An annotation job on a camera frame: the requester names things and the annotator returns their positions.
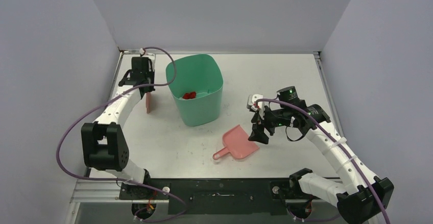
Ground pink plastic dustpan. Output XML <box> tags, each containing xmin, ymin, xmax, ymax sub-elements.
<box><xmin>212</xmin><ymin>125</ymin><xmax>260</xmax><ymax>160</ymax></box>

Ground pink hand brush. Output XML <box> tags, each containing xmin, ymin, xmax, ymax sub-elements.
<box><xmin>145</xmin><ymin>92</ymin><xmax>152</xmax><ymax>114</ymax></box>

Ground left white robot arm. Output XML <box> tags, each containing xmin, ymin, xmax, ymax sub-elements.
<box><xmin>81</xmin><ymin>54</ymin><xmax>155</xmax><ymax>199</ymax></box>

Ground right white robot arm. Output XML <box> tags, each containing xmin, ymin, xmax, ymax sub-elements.
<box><xmin>247</xmin><ymin>86</ymin><xmax>394</xmax><ymax>223</ymax></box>

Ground red paper scrap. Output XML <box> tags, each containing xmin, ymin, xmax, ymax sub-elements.
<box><xmin>182</xmin><ymin>91</ymin><xmax>197</xmax><ymax>99</ymax></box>

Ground green plastic bin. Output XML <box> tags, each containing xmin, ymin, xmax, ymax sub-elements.
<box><xmin>165</xmin><ymin>54</ymin><xmax>224</xmax><ymax>127</ymax></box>

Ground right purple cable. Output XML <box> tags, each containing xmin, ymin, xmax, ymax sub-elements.
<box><xmin>254</xmin><ymin>98</ymin><xmax>391</xmax><ymax>224</ymax></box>

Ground aluminium table edge rail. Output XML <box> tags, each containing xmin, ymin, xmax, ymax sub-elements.
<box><xmin>120</xmin><ymin>49</ymin><xmax>321</xmax><ymax>56</ymax></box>

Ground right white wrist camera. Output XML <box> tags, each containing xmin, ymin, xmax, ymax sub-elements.
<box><xmin>247</xmin><ymin>94</ymin><xmax>264</xmax><ymax>112</ymax></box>

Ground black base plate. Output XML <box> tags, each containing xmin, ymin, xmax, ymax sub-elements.
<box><xmin>118</xmin><ymin>178</ymin><xmax>314</xmax><ymax>215</ymax></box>

